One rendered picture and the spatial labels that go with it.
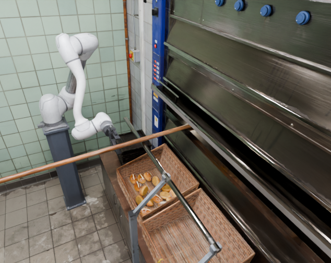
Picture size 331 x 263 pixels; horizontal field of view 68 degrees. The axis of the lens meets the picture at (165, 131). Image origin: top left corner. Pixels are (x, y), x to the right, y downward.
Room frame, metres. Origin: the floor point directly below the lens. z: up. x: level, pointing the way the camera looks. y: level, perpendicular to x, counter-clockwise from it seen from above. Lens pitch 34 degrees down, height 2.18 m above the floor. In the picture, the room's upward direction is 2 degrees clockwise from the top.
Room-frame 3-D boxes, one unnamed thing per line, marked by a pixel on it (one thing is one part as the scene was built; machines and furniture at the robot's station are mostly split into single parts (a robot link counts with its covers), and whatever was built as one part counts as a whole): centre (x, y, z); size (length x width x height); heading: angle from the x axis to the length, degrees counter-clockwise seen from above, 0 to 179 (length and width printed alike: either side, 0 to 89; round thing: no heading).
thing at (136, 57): (2.32, 0.32, 1.46); 0.10 x 0.07 x 0.10; 28
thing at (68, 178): (1.77, 0.97, 0.50); 0.21 x 0.21 x 1.00; 32
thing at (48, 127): (1.76, 0.99, 1.03); 0.22 x 0.18 x 0.06; 122
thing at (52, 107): (1.78, 0.97, 1.17); 0.18 x 0.16 x 0.22; 152
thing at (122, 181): (1.40, 0.07, 0.72); 0.56 x 0.49 x 0.28; 29
